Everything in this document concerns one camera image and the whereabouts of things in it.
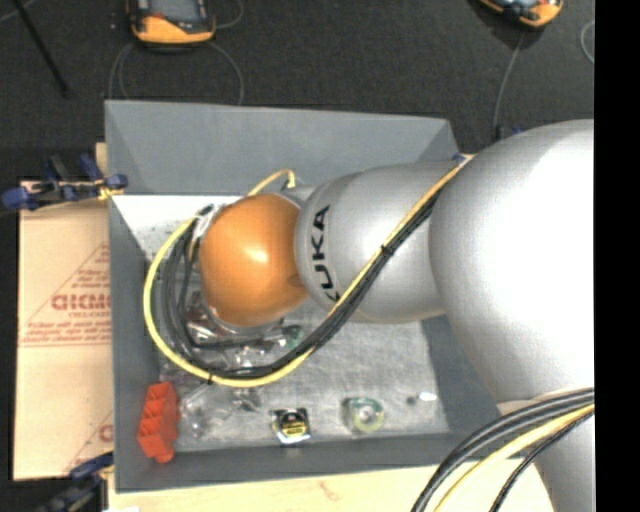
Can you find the red toothed plastic block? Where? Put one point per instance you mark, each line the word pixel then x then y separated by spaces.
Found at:
pixel 159 420

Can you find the round clear green-tinted disc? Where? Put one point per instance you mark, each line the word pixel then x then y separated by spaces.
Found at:
pixel 363 415

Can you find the clear plastic bottle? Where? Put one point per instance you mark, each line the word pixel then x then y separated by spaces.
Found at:
pixel 210 407

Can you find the grey metal bin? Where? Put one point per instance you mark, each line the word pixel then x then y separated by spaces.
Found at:
pixel 200 150

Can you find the brown cardboard board, red print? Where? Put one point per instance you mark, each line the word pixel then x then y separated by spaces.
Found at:
pixel 60 280

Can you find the small white oval piece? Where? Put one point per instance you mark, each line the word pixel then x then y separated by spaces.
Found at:
pixel 428 397

